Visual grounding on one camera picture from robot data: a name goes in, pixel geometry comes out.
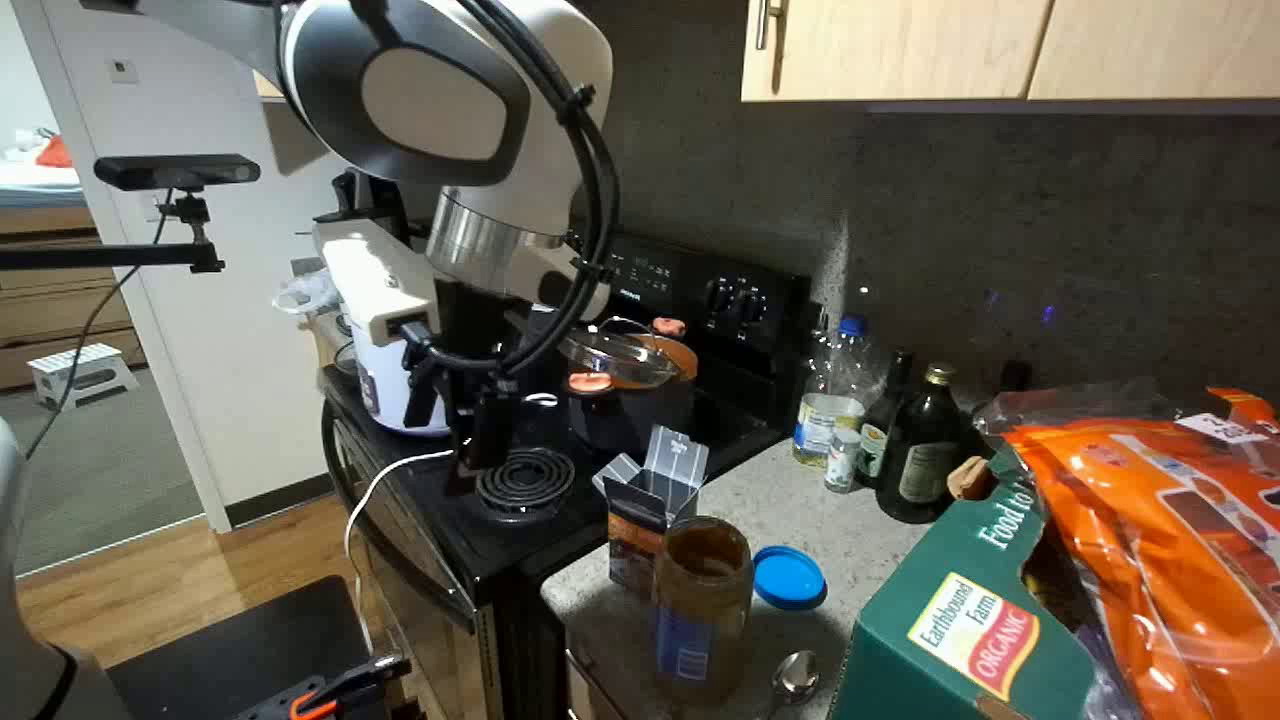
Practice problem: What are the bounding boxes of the small spice jar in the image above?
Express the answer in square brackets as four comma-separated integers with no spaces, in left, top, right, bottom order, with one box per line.
[819,424,866,496]

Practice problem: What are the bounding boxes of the black stereo camera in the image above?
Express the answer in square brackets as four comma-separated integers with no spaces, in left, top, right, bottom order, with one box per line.
[90,149,264,198]

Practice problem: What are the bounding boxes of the black camera boom stand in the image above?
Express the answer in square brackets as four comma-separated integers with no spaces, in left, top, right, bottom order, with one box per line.
[0,187,228,282]

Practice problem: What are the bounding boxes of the thin black camera cable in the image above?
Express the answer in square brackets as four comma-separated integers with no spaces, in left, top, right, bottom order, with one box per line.
[20,198,181,465]

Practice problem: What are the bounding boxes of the clear plastic water bottle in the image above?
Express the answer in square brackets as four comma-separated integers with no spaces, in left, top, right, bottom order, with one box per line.
[791,314,879,465]

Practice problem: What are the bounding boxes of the metal spoon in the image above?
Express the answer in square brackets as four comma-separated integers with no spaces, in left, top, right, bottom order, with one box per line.
[767,649,829,704]

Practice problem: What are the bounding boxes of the orange carrot bag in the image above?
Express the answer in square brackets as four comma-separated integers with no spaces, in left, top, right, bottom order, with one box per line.
[970,379,1280,720]

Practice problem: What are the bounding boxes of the wooden dresser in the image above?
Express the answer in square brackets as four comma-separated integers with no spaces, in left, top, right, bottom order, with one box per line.
[0,198,151,395]

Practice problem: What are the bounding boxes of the metal cabinet handle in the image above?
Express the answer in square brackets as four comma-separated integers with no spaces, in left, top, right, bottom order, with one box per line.
[748,0,791,60]

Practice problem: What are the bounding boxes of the black coil burner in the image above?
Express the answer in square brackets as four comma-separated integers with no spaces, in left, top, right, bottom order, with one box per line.
[470,445,578,523]

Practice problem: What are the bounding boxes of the orange black clamp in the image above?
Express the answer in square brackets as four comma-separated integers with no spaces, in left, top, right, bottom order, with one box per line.
[234,649,421,720]

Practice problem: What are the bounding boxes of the large dark olive oil bottle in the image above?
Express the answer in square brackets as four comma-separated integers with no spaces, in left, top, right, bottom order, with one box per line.
[870,361,982,529]

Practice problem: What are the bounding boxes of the green cardboard produce box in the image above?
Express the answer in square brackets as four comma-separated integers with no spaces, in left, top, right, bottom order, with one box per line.
[825,449,1112,720]

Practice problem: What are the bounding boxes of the black electric stove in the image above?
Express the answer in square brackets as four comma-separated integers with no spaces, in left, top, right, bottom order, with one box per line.
[317,227,819,720]

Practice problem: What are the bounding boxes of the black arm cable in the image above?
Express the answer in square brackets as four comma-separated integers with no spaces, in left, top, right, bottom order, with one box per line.
[457,0,627,465]

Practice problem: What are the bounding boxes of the white rice cooker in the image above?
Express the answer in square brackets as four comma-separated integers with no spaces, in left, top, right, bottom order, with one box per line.
[349,314,465,439]

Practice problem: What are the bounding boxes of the white power cable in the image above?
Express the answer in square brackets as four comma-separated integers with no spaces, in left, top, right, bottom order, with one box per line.
[334,445,459,565]

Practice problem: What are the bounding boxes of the peanut butter jar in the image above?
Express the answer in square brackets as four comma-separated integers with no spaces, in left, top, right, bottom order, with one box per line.
[647,516,759,707]

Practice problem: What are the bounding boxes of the blue plastic lid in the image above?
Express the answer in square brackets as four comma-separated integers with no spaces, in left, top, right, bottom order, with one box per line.
[748,541,830,617]

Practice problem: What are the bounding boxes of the pot with orange handles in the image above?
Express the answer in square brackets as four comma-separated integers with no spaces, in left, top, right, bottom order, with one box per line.
[555,314,704,451]

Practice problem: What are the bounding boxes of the glass pot lid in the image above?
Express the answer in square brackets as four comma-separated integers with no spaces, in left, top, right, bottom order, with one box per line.
[562,322,701,394]

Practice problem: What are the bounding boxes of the black coffee machine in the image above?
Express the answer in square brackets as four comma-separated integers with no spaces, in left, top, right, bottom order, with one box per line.
[317,164,413,233]

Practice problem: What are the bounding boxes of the tea bag box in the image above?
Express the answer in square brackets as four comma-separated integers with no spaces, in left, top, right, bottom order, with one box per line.
[593,424,713,600]

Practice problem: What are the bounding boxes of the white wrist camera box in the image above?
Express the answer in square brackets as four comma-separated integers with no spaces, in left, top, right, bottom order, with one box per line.
[320,222,438,351]

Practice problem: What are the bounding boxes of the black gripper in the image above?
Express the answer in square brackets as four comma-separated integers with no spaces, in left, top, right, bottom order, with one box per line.
[395,275,534,482]

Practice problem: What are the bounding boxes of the white step stool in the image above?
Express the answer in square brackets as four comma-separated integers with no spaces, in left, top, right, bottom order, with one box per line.
[25,339,138,413]

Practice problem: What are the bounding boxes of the slim dark glass bottle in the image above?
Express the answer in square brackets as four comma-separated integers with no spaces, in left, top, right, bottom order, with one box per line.
[857,348,920,484]

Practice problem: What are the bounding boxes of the wooden upper cabinet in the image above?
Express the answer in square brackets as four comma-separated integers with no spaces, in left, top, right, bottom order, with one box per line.
[735,0,1280,129]

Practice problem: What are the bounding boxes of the brown round stopper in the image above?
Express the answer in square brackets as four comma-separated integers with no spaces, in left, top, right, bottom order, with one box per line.
[943,451,998,503]

